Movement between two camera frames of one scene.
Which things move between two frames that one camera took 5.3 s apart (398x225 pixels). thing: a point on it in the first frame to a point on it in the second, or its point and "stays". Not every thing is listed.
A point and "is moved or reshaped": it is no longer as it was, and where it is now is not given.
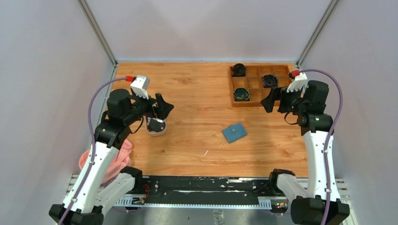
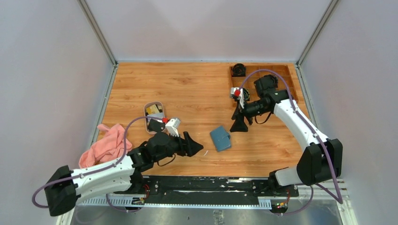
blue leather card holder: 234,132 is moved or reshaped
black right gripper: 275,94 to 239,125
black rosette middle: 269,81 stays
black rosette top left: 239,70 stays
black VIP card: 155,125 stays
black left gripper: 163,107 to 191,146
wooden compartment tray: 253,81 stays
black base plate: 203,189 stays
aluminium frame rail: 73,182 stays
